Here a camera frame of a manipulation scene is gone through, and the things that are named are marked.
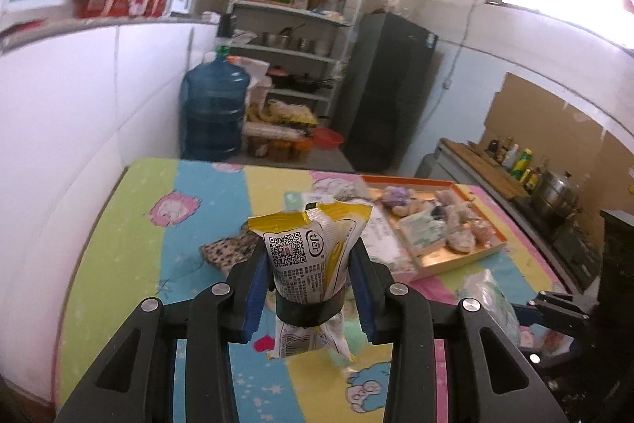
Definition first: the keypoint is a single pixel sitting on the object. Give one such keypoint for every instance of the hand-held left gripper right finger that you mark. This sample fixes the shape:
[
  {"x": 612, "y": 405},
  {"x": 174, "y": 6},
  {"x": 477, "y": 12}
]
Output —
[{"x": 364, "y": 304}]

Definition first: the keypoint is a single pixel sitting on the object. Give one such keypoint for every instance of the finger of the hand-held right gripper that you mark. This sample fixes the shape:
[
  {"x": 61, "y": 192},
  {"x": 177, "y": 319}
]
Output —
[
  {"x": 559, "y": 356},
  {"x": 559, "y": 311}
]

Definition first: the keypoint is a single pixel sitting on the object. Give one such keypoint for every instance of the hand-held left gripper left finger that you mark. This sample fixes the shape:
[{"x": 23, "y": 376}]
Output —
[{"x": 255, "y": 304}]

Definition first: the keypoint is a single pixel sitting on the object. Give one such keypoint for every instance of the yellow white packet black band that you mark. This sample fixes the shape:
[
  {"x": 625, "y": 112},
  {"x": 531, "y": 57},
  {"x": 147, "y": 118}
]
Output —
[{"x": 302, "y": 264}]

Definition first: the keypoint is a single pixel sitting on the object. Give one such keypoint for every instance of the patterned brown snack packet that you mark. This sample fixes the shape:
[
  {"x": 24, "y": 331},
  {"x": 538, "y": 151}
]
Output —
[{"x": 225, "y": 249}]

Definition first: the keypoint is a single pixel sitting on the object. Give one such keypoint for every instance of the clear plastic snack bag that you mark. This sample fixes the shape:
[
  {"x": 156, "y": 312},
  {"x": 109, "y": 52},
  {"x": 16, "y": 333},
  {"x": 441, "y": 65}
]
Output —
[{"x": 488, "y": 304}]

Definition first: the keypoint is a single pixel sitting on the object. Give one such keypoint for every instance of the orange shallow box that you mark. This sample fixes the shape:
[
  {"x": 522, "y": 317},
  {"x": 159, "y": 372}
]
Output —
[{"x": 436, "y": 260}]

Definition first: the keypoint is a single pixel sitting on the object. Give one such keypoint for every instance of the pink plush toy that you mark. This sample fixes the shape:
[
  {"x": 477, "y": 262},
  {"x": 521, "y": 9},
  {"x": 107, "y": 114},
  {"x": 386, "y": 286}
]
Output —
[{"x": 483, "y": 232}]

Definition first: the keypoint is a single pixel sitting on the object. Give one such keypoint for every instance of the grey white plush toy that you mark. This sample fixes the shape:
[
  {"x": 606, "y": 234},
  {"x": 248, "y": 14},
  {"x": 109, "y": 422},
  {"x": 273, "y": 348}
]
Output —
[{"x": 460, "y": 229}]

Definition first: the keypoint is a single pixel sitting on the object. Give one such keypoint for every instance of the white packet beside tray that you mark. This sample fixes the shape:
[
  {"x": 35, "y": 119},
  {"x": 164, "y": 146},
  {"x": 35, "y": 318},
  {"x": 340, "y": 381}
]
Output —
[{"x": 391, "y": 249}]

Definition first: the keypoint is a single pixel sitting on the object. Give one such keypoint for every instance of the dark stove top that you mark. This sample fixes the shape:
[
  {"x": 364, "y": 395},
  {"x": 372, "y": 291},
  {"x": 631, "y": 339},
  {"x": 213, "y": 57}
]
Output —
[{"x": 569, "y": 244}]

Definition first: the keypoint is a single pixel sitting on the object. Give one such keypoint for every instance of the steel pot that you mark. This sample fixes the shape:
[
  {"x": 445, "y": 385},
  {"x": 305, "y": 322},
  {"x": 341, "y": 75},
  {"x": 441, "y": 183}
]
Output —
[{"x": 557, "y": 195}]

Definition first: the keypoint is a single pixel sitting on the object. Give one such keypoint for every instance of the striped cartoon blanket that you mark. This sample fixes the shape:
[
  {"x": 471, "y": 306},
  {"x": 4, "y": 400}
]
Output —
[{"x": 148, "y": 264}]

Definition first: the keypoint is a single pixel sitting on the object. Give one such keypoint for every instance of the green yellow bottle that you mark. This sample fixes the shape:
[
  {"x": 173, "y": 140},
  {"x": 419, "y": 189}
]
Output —
[{"x": 522, "y": 163}]

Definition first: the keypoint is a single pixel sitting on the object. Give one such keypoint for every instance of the wooden board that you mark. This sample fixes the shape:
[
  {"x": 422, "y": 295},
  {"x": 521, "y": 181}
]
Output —
[{"x": 485, "y": 175}]

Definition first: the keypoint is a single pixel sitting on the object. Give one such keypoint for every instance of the white bottle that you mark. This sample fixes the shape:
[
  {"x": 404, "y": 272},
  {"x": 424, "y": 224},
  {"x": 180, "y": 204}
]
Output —
[{"x": 510, "y": 154}]

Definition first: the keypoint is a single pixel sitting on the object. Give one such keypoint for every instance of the red basin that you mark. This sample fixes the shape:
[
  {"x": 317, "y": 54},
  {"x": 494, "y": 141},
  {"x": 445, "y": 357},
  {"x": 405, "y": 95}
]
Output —
[{"x": 327, "y": 138}]

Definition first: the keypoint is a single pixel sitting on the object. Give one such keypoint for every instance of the dark bottle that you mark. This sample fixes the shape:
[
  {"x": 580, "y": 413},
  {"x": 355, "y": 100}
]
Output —
[{"x": 493, "y": 148}]

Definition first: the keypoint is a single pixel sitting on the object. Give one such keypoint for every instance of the cardboard sheet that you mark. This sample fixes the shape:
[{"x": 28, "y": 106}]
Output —
[{"x": 540, "y": 115}]

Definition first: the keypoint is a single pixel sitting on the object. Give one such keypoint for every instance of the yellow noodle bag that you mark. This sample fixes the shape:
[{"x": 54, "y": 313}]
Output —
[{"x": 292, "y": 112}]

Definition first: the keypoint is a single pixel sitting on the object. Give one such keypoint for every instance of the blue water jug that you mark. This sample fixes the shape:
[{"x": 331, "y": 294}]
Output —
[{"x": 213, "y": 106}]

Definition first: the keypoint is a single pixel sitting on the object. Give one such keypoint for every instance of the dark refrigerator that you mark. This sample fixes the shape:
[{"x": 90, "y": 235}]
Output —
[{"x": 391, "y": 96}]

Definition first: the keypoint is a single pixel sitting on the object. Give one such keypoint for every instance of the white bag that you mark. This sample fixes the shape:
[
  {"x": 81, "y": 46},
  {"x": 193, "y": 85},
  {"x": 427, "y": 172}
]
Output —
[{"x": 258, "y": 83}]

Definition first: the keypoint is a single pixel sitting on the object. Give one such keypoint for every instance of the white shelf rack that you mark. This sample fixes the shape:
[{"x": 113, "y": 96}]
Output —
[{"x": 292, "y": 10}]

